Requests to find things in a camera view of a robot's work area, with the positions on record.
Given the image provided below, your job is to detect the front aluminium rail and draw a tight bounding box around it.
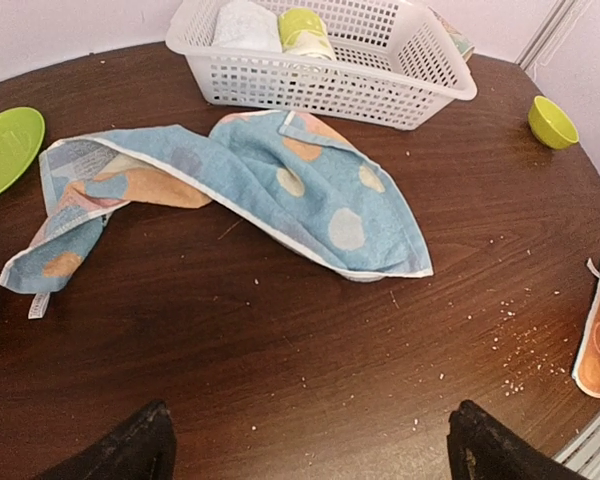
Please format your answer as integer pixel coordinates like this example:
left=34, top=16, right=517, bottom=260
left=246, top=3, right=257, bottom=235
left=553, top=412, right=600, bottom=479

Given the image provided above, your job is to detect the white plastic basket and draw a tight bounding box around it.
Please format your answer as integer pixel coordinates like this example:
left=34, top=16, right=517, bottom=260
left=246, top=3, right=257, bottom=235
left=165, top=1, right=477, bottom=130

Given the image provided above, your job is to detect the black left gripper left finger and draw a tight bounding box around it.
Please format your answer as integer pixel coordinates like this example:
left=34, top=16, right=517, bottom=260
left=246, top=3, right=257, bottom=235
left=38, top=400, right=176, bottom=479

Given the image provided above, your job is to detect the blue patterned towel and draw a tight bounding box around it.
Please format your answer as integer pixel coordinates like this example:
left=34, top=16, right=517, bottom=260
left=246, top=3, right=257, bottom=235
left=0, top=110, right=433, bottom=300

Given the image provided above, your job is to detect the teal patterned paper cup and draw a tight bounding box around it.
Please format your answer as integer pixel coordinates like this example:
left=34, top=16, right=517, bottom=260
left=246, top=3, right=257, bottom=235
left=429, top=8, right=475, bottom=62

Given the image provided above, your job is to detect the white rolled towel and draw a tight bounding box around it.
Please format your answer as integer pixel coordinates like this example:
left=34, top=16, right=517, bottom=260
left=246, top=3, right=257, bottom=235
left=212, top=0, right=282, bottom=53

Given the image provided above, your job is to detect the green plate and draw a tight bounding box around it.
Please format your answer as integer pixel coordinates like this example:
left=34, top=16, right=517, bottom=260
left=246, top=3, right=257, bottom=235
left=0, top=107, right=46, bottom=194

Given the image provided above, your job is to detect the green rolled towel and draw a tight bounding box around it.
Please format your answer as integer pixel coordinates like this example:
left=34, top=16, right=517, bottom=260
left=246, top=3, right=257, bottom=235
left=278, top=8, right=336, bottom=60

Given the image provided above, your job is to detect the green bowl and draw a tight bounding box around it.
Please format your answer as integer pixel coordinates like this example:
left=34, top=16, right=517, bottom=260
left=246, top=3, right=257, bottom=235
left=528, top=95, right=579, bottom=150

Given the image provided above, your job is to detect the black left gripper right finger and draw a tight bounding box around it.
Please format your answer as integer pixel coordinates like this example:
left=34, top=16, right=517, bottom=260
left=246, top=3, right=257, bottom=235
left=447, top=400, right=582, bottom=480

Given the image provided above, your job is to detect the right aluminium frame post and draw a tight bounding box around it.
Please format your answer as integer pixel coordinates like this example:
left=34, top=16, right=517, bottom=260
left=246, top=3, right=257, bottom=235
left=516, top=0, right=577, bottom=70

